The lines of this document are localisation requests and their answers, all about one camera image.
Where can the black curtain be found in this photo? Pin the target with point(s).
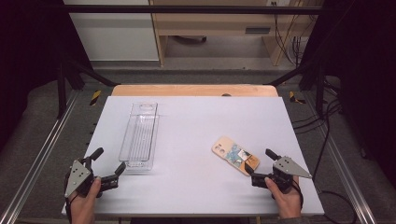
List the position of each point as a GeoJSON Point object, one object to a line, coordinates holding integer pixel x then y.
{"type": "Point", "coordinates": [28, 62]}
{"type": "Point", "coordinates": [364, 77]}

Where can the person's left hand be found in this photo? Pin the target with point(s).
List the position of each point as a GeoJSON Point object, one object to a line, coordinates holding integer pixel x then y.
{"type": "Point", "coordinates": [83, 205]}

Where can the tan patterned phone case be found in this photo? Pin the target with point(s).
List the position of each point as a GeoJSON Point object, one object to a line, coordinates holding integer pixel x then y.
{"type": "Point", "coordinates": [234, 153]}

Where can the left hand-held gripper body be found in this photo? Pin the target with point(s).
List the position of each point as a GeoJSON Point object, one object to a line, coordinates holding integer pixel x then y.
{"type": "Point", "coordinates": [76, 178]}

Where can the yellow black tape marker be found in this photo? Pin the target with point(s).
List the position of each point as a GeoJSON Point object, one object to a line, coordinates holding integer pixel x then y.
{"type": "Point", "coordinates": [95, 97]}
{"type": "Point", "coordinates": [294, 98]}

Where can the black horizontal frame bar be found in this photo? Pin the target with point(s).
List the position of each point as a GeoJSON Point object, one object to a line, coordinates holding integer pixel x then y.
{"type": "Point", "coordinates": [186, 9]}

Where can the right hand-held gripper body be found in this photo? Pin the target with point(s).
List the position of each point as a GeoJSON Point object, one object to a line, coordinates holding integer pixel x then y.
{"type": "Point", "coordinates": [288, 169]}

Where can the white cabinet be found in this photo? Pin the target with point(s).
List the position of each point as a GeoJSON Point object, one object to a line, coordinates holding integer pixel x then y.
{"type": "Point", "coordinates": [115, 34]}

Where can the person's right hand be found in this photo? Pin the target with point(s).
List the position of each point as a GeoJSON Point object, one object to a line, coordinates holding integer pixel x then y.
{"type": "Point", "coordinates": [285, 203]}

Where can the black metal frame brace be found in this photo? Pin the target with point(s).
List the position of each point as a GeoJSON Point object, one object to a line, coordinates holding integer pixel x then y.
{"type": "Point", "coordinates": [81, 74]}
{"type": "Point", "coordinates": [308, 74]}

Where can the light wooden desk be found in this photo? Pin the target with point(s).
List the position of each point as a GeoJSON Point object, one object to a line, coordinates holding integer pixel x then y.
{"type": "Point", "coordinates": [214, 21]}

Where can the aluminium rail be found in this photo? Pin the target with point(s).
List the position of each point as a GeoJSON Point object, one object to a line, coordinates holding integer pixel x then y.
{"type": "Point", "coordinates": [37, 155]}
{"type": "Point", "coordinates": [342, 161]}

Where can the clear plastic storage tray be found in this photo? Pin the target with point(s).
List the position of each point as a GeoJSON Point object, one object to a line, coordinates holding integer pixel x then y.
{"type": "Point", "coordinates": [139, 137]}

